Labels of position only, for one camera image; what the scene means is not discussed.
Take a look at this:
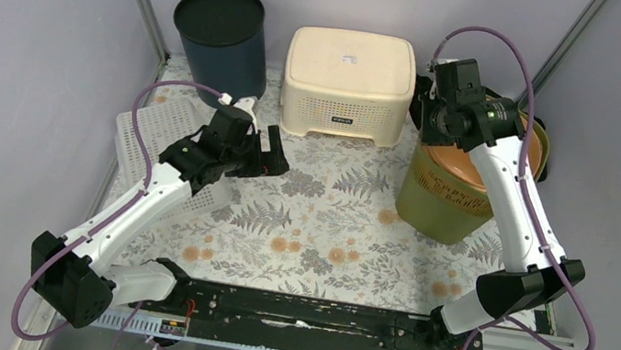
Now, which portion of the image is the orange bucket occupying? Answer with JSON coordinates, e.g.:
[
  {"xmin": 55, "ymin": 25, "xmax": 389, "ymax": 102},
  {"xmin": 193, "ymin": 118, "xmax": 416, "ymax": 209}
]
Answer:
[{"xmin": 423, "ymin": 118, "xmax": 550, "ymax": 193}]

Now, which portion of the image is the green ribbed waste bin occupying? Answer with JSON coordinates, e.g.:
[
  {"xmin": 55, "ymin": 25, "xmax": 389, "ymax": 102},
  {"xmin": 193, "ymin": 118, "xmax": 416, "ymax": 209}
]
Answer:
[{"xmin": 390, "ymin": 93, "xmax": 557, "ymax": 259}]

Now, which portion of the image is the white perforated basket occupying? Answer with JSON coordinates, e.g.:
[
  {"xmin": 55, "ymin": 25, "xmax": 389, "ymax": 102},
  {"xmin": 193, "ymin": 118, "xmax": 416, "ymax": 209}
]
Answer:
[{"xmin": 114, "ymin": 97, "xmax": 232, "ymax": 224}]

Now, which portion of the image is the cream perforated plastic basket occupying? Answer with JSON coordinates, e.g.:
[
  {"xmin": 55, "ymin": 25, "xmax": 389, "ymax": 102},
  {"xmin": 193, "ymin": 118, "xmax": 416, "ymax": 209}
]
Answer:
[{"xmin": 279, "ymin": 26, "xmax": 416, "ymax": 148}]

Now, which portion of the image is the dark blue cylindrical bin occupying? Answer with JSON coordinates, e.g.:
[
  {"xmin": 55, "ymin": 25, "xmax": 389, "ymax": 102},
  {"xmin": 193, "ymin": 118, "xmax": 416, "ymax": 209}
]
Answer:
[{"xmin": 173, "ymin": 0, "xmax": 266, "ymax": 107}]

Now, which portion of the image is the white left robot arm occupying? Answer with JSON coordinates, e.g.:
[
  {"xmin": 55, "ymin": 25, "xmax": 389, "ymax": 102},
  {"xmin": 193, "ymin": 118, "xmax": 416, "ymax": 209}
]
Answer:
[{"xmin": 25, "ymin": 106, "xmax": 289, "ymax": 329}]

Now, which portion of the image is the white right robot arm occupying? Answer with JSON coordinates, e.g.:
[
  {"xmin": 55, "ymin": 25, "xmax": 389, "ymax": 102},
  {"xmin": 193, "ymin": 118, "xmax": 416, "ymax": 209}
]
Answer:
[{"xmin": 419, "ymin": 59, "xmax": 586, "ymax": 350}]

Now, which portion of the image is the black cloth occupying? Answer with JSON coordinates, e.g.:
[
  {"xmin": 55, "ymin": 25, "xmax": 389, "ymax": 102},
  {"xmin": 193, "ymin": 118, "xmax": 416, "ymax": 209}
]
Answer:
[{"xmin": 409, "ymin": 75, "xmax": 436, "ymax": 130}]

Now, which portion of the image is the floral patterned table mat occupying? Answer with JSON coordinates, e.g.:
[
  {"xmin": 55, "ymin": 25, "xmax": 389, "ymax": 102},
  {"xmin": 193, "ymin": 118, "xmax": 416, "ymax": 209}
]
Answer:
[{"xmin": 87, "ymin": 45, "xmax": 569, "ymax": 333}]

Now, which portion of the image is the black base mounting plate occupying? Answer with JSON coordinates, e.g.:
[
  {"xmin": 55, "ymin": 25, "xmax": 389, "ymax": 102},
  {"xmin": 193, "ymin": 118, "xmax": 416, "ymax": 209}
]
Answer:
[{"xmin": 142, "ymin": 278, "xmax": 483, "ymax": 350}]

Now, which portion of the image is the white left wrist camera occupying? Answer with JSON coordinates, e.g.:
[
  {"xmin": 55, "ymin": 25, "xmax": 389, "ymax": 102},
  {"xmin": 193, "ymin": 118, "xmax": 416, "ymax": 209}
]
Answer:
[{"xmin": 218, "ymin": 93, "xmax": 259, "ymax": 133}]

